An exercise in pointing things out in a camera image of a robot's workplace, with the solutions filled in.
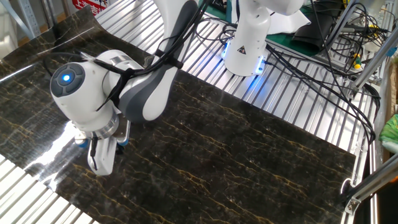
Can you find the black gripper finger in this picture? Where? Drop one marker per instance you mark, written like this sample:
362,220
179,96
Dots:
120,150

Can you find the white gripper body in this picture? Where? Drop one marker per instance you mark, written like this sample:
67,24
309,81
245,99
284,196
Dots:
105,158

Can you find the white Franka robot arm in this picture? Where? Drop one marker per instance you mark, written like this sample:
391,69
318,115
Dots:
174,18

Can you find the dark marble pattern mat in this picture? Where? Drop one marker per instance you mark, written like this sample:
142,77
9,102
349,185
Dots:
248,171

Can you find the red and white sign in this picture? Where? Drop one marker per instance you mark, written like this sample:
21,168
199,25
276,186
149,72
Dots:
90,6

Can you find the perforated steel upright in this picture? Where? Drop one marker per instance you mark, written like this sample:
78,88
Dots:
29,18

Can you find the green table mat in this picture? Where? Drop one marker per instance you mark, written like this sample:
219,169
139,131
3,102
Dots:
289,43

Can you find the black curved pouch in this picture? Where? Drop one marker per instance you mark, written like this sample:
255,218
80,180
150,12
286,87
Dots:
314,34

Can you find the green plastic bag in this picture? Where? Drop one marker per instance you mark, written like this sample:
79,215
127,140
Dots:
390,133

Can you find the silver wrist-mounted camera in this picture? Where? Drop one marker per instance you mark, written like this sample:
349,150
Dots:
124,130

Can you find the aluminium profile with corner bracket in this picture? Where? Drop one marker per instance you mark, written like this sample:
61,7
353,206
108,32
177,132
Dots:
373,183

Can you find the aluminium profile post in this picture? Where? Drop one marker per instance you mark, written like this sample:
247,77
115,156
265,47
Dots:
376,62
342,21

